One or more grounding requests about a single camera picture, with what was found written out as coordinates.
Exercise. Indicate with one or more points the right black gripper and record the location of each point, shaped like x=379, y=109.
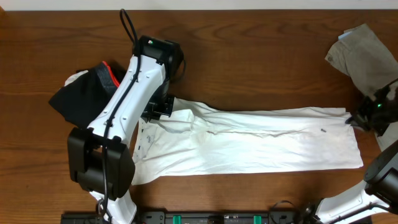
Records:
x=360, y=117

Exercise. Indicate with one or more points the white printed t-shirt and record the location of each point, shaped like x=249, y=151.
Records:
x=198, y=140

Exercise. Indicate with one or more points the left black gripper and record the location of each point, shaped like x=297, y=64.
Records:
x=160, y=109

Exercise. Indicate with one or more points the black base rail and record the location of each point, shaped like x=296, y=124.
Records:
x=193, y=218

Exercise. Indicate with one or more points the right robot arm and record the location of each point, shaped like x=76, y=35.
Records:
x=377, y=192

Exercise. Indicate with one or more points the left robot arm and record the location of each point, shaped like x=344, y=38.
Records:
x=99, y=156

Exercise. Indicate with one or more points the grey khaki garment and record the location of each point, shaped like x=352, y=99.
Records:
x=359, y=54

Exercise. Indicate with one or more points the black shorts red waistband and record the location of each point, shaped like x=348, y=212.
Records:
x=87, y=92

